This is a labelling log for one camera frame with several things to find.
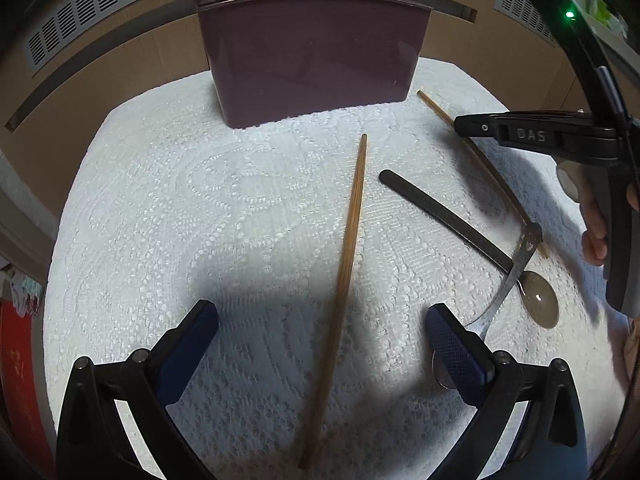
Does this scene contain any metal shovel-handle spoon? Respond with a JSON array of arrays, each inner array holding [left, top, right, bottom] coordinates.
[[431, 222, 542, 390]]

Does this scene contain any black-handled translucent spoon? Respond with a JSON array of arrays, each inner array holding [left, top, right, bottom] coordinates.
[[378, 169, 559, 328]]

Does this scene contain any purple plastic utensil caddy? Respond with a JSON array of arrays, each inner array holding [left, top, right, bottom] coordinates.
[[198, 0, 431, 128]]

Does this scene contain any wooden chopstick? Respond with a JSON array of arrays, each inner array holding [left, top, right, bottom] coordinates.
[[297, 133, 368, 470], [415, 89, 551, 260]]

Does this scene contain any person's right hand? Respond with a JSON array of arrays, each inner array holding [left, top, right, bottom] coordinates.
[[556, 160, 608, 266]]

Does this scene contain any white lace table mat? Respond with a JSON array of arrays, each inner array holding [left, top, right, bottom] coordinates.
[[41, 56, 632, 480]]

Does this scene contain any red box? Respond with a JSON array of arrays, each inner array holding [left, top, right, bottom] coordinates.
[[1, 299, 55, 479]]

